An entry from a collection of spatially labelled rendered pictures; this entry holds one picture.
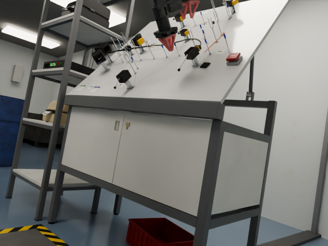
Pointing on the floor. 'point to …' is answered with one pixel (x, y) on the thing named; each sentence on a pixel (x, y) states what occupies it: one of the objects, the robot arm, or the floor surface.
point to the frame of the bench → (224, 217)
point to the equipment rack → (55, 126)
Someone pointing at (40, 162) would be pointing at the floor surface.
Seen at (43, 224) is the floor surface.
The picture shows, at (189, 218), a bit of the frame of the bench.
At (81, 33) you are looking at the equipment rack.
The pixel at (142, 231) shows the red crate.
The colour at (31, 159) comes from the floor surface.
